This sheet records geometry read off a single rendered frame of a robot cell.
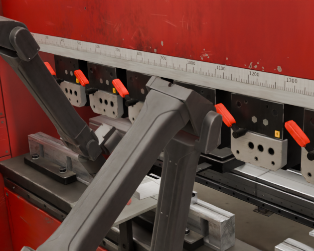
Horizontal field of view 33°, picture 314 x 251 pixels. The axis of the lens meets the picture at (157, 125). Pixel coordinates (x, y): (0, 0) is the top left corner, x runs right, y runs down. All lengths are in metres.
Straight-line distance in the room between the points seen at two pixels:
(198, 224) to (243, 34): 0.58
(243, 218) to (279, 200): 1.86
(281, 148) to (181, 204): 0.35
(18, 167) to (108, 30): 0.81
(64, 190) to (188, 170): 1.05
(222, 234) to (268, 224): 1.97
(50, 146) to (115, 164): 1.34
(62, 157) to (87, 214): 1.31
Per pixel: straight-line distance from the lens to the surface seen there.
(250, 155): 1.29
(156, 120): 0.79
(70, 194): 1.89
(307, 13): 1.13
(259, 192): 1.71
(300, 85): 1.16
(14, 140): 2.29
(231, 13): 1.25
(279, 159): 1.24
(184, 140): 0.89
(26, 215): 2.19
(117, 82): 1.56
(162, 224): 0.98
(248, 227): 3.41
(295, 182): 1.67
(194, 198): 1.56
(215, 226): 1.49
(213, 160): 1.72
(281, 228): 3.42
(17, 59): 1.11
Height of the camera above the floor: 1.68
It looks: 19 degrees down
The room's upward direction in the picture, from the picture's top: 3 degrees counter-clockwise
